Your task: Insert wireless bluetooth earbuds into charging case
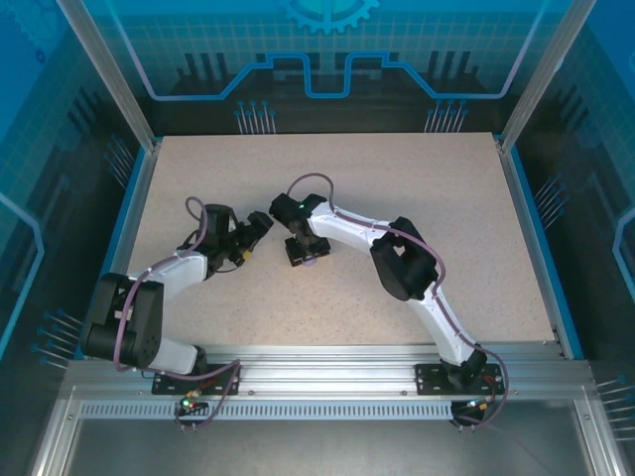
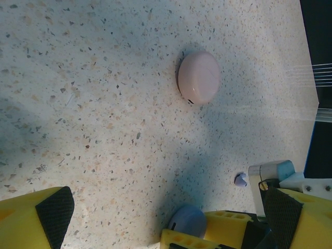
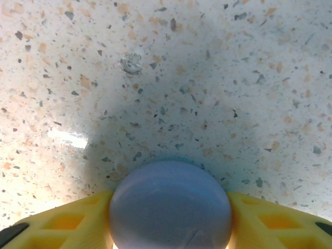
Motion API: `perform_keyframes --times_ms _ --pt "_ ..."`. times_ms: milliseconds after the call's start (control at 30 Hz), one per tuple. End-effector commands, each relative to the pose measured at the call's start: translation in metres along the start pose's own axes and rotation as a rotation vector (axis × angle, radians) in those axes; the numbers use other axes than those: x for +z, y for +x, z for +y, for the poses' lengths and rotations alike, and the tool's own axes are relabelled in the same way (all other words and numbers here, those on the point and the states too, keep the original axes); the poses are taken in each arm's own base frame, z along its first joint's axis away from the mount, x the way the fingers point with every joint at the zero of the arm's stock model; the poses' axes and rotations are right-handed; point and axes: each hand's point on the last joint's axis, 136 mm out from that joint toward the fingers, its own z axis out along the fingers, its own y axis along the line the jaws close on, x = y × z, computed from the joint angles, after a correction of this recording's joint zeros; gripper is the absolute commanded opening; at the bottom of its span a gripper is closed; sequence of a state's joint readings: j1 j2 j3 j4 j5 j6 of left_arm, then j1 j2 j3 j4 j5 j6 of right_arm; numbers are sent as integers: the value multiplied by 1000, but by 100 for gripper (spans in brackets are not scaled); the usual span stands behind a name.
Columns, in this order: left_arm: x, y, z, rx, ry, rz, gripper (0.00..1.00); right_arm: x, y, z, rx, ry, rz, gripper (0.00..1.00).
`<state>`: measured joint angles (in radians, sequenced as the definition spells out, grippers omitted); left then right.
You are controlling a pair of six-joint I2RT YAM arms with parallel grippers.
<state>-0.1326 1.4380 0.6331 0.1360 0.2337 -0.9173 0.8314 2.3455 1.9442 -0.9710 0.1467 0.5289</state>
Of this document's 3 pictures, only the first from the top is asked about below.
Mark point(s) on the purple earbud charging case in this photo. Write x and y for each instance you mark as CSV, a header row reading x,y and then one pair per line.
x,y
310,263

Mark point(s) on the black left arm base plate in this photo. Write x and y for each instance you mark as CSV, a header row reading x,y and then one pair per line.
x,y
164,384

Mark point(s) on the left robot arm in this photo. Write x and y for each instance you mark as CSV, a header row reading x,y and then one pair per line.
x,y
144,317

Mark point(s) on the right power connector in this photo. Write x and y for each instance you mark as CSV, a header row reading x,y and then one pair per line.
x,y
477,404

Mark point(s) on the left aluminium side rail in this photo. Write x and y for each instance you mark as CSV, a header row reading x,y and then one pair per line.
x,y
128,238

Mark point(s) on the metal bottom panel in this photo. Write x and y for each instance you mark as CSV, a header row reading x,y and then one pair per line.
x,y
322,446

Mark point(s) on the left aluminium frame post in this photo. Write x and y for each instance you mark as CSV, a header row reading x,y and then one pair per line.
x,y
111,74

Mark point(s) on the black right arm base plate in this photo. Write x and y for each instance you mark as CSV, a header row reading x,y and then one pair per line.
x,y
429,379

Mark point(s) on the right aluminium frame post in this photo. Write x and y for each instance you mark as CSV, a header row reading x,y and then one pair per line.
x,y
542,74

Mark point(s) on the aluminium side rail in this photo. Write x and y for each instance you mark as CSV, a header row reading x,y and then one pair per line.
x,y
128,238
532,238

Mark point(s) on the left power connector with light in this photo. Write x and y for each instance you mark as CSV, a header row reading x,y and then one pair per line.
x,y
188,404

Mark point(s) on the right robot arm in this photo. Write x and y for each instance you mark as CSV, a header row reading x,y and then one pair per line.
x,y
412,263

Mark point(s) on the aluminium mounting rail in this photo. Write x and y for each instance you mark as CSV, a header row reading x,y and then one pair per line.
x,y
322,369

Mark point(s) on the right aluminium side rail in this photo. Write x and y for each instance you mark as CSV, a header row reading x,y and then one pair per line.
x,y
532,238

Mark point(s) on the aluminium frame post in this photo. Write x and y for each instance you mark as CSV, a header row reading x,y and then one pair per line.
x,y
111,74
542,74

